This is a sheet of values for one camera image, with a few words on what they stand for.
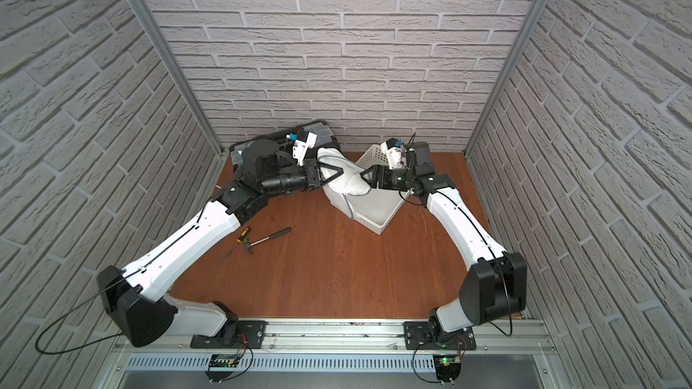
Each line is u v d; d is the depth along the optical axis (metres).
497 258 0.43
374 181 0.70
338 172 0.64
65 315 0.36
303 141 0.61
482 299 0.42
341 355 0.73
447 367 0.71
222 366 0.71
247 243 0.90
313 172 0.58
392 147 0.72
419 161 0.62
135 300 0.38
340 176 0.64
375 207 0.97
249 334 0.74
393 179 0.69
